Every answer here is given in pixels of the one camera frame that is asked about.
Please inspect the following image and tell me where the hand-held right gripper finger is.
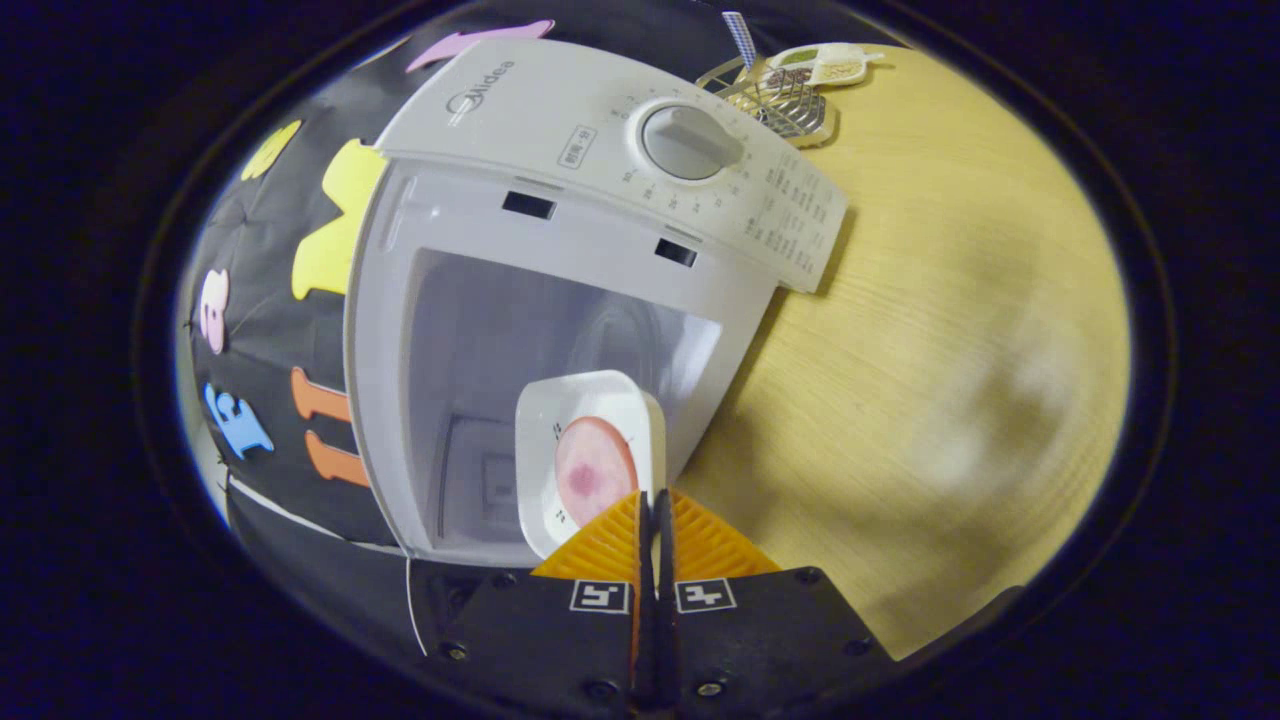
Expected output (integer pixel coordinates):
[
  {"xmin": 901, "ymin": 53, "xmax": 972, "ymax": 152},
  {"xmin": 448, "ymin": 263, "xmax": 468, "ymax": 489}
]
[
  {"xmin": 420, "ymin": 490, "xmax": 657, "ymax": 713},
  {"xmin": 656, "ymin": 488, "xmax": 896, "ymax": 716}
]

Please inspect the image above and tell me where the white microwave oven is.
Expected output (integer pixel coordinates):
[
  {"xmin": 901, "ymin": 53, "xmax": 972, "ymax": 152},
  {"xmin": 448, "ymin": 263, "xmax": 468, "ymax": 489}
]
[{"xmin": 343, "ymin": 38, "xmax": 849, "ymax": 651}]

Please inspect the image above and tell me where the pink ham slice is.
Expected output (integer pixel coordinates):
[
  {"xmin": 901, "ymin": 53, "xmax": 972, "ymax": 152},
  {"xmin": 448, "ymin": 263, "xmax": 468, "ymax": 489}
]
[{"xmin": 553, "ymin": 416, "xmax": 639, "ymax": 528}]

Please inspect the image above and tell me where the metal wire basket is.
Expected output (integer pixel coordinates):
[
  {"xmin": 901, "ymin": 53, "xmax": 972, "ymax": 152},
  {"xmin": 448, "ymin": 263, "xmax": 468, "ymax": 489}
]
[{"xmin": 697, "ymin": 55, "xmax": 839, "ymax": 149}]

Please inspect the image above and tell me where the blue checkered straw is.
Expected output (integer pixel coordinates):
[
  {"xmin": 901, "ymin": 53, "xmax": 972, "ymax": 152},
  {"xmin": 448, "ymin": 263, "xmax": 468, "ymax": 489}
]
[{"xmin": 722, "ymin": 10, "xmax": 758, "ymax": 71}]

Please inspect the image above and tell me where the white divided bean dish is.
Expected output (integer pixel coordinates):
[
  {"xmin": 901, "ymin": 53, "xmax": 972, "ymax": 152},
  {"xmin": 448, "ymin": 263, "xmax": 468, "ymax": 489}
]
[{"xmin": 765, "ymin": 42, "xmax": 886, "ymax": 88}]

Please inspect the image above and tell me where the white square plate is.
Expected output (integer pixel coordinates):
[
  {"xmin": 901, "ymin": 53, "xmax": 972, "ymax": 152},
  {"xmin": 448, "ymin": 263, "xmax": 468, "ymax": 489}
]
[{"xmin": 514, "ymin": 370, "xmax": 667, "ymax": 559}]

